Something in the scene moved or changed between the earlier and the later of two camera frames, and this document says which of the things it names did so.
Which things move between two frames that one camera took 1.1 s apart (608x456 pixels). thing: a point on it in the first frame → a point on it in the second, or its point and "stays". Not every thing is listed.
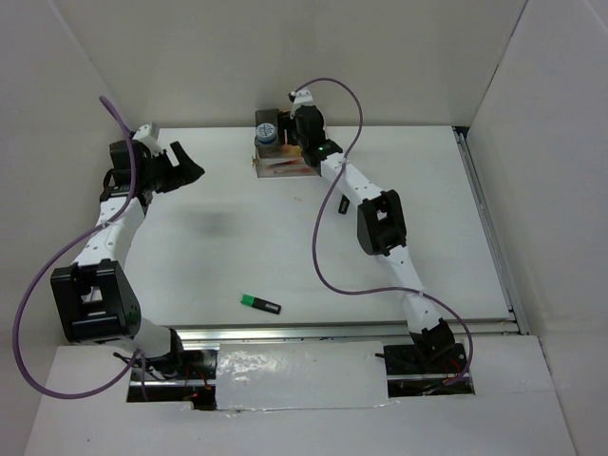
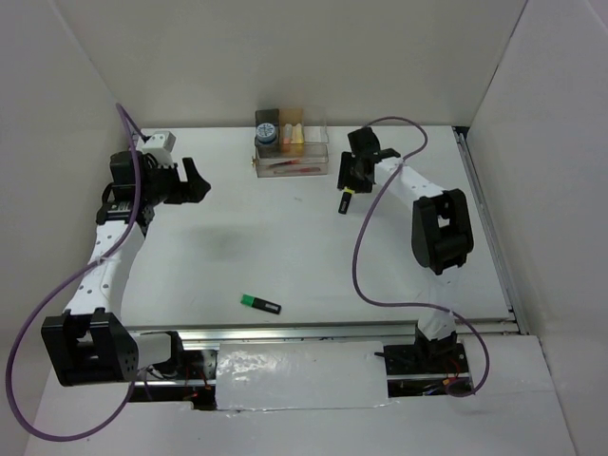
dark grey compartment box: (272, 150) stays
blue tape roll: (266, 133) stays
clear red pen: (287, 162) stays
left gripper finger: (185, 173) → (194, 189)
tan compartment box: (288, 135) stays
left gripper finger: (177, 155) → (192, 174)
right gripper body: (302, 139) → (355, 160)
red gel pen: (294, 170) stays
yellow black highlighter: (344, 204) stays
